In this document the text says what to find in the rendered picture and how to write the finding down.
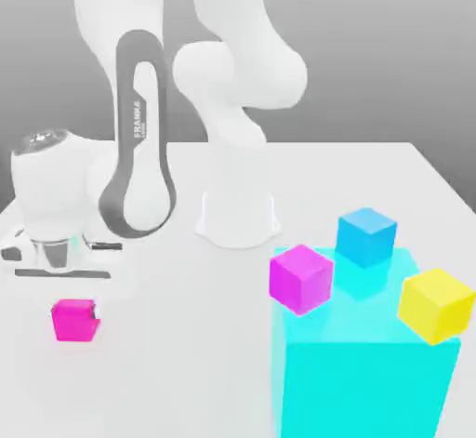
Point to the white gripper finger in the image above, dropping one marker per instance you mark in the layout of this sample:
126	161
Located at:
96	311

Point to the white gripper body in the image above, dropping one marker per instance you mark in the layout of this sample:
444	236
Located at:
63	273

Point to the small pink cube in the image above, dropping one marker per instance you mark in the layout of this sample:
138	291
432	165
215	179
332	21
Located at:
72	321

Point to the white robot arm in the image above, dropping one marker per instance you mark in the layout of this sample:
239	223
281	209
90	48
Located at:
230	55

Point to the small purple cube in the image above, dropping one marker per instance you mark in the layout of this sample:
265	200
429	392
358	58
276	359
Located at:
299	280

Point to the small blue cube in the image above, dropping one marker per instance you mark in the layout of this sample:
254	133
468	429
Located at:
366	235

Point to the small yellow cube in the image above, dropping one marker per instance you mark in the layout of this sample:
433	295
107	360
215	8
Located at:
435	306

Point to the large cyan box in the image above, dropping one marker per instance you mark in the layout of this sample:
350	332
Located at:
364	386

